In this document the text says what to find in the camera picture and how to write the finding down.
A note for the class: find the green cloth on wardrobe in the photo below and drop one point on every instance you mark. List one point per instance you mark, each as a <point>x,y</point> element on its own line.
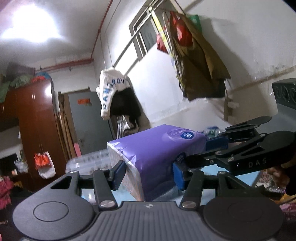
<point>18,82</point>

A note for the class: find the brown hanging bags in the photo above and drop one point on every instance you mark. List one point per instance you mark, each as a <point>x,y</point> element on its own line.
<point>199,69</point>

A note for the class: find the white bag blue letters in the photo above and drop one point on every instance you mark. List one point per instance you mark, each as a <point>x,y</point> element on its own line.
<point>110,81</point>

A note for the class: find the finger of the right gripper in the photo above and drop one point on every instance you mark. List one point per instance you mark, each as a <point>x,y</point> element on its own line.
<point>220,142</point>
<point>199,161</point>

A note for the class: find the orange white hanging bag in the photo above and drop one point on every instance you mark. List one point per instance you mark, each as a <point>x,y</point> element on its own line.
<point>44,165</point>

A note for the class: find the grey door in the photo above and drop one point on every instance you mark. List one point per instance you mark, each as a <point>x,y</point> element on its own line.
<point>91,131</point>

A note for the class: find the black hanging garment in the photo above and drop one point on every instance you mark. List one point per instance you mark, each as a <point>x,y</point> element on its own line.
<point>125,103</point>

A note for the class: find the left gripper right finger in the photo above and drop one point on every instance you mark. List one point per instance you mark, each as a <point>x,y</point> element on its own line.
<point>191,182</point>

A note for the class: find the dark red wooden wardrobe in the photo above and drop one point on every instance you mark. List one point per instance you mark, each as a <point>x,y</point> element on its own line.
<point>33,109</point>

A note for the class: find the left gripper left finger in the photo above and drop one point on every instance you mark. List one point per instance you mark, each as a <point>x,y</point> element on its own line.
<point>105,182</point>

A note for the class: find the white plastic basket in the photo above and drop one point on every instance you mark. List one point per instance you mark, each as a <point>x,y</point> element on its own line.
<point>88,163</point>

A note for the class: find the purple tissue pack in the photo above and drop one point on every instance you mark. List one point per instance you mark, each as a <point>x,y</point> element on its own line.
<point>149,157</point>

